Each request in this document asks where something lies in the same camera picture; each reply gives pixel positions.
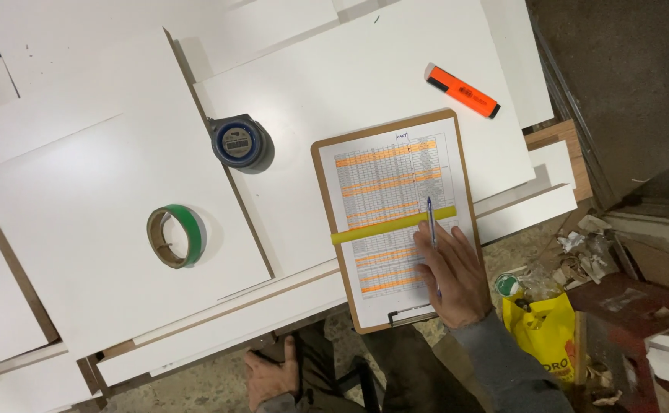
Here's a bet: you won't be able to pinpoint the person's left hand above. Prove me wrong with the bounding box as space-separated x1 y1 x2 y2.
244 335 301 411

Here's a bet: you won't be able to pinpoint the person's right hand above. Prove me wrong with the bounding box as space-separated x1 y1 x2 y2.
413 221 493 330

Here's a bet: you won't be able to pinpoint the blue ballpoint pen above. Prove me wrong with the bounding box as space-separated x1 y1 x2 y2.
426 196 443 299

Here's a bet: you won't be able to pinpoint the green white round lid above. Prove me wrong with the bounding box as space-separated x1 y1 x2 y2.
494 273 520 298

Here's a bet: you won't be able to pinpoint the crumpled clear plastic wrap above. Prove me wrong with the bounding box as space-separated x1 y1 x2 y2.
518 264 565 302

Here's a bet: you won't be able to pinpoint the yellow flat strip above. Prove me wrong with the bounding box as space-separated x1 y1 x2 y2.
331 205 458 246

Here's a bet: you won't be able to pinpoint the yellow plastic bag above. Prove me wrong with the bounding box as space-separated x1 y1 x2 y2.
501 289 577 383

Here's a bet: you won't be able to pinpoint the person's dark trousers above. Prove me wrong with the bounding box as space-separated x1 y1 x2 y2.
280 320 487 413

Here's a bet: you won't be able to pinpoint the printed table sheet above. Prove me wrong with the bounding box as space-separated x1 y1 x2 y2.
317 117 476 315

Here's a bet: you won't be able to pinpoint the heap of scraps and shavings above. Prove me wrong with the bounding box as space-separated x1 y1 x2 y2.
552 214 623 290

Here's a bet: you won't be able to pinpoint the brown wooden clipboard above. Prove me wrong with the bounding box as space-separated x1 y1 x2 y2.
310 108 487 335

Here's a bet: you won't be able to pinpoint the green edge banding roll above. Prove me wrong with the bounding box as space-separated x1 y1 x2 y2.
146 204 208 270

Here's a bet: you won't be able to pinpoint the red brown machine table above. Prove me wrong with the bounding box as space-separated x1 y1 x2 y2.
566 272 669 413

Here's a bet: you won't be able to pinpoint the brown wooden support block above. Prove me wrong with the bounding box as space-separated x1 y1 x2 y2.
525 119 594 203

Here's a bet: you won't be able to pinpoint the orange highlighter marker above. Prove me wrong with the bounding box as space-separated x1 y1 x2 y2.
424 62 501 119

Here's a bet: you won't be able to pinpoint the pile of white laminate boards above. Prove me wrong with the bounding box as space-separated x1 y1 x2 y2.
0 0 579 413

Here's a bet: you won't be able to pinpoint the blue grey tape measure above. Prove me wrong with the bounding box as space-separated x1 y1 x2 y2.
207 113 275 174

